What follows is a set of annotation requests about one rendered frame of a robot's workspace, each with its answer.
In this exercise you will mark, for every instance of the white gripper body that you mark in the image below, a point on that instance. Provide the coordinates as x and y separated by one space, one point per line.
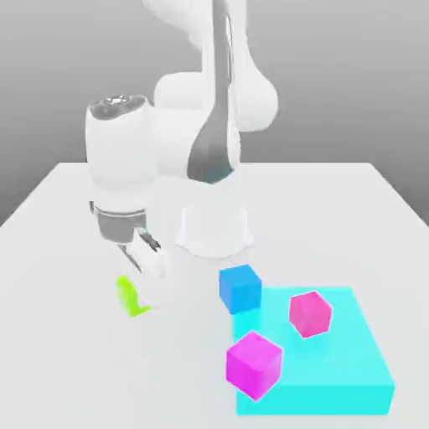
152 268

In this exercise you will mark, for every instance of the small green cube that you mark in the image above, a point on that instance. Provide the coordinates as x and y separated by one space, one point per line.
130 300

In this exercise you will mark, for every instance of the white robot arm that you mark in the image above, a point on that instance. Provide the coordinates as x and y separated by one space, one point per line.
120 161

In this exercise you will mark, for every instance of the small blue cube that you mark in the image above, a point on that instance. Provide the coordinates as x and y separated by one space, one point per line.
241 290

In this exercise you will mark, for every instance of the small magenta cube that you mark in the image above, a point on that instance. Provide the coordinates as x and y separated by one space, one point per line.
253 365

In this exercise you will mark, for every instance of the small pink cube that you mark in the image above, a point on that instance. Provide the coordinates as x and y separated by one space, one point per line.
310 313

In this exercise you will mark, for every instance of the large cyan box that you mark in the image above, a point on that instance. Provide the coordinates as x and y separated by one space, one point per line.
335 368

